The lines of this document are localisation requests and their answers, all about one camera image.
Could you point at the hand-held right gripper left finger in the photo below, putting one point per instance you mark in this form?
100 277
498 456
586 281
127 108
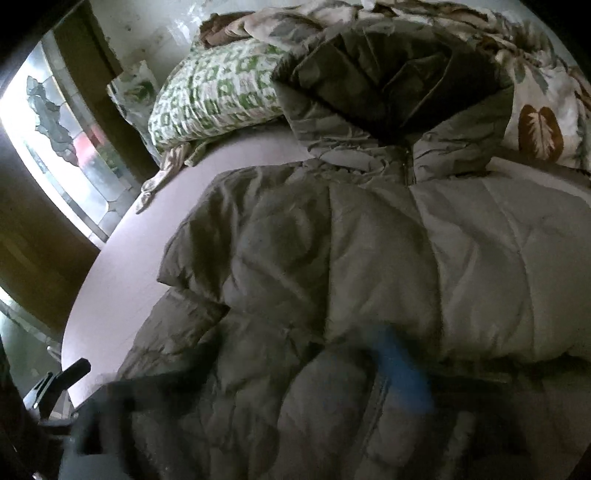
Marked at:
106 424

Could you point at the olive green puffer jacket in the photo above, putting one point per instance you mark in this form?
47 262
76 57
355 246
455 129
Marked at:
351 258

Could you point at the stained glass window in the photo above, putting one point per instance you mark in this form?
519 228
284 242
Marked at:
60 138

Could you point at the white floral print pillow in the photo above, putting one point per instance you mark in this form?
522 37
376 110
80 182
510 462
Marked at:
136 90

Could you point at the green and white patterned pillow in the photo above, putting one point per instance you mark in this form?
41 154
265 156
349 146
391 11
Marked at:
217 90

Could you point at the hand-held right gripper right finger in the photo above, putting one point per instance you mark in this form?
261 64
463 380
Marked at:
400 369

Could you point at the beige crumpled cloth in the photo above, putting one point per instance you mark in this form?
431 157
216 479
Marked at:
164 173

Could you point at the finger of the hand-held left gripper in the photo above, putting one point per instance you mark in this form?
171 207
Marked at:
75 371

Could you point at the floral leaf print duvet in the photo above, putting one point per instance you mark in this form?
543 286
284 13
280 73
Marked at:
526 92

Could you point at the dark wooden window frame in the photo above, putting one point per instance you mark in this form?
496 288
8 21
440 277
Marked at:
27 258

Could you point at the brown fleece cloth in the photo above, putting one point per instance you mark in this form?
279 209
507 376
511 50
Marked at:
219 30

